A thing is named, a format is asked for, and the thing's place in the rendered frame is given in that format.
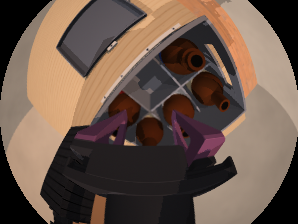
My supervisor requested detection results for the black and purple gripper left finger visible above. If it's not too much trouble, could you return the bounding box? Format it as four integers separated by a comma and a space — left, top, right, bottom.
74, 110, 128, 145

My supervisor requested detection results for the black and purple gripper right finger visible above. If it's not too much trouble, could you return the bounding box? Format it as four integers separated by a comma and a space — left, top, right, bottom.
171, 110, 225, 168

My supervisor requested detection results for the dark grey divided crate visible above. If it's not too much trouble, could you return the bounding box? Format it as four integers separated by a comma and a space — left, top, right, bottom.
90, 15, 247, 146

